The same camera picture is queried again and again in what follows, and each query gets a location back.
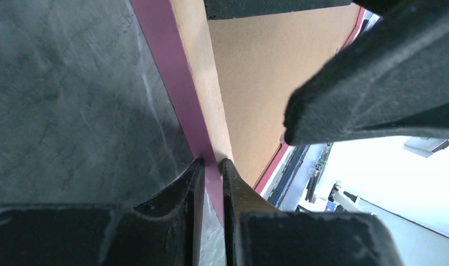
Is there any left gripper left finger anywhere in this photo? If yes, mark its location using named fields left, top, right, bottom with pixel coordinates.
left=0, top=159, right=205, bottom=265

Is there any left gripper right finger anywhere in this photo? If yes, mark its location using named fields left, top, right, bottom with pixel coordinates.
left=221, top=158, right=402, bottom=265

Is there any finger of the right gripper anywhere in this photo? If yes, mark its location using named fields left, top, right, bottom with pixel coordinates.
left=284, top=0, right=449, bottom=145
left=204, top=0, right=352, bottom=20

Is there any pink picture frame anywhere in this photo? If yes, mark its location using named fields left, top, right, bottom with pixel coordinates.
left=131, top=1, right=362, bottom=220

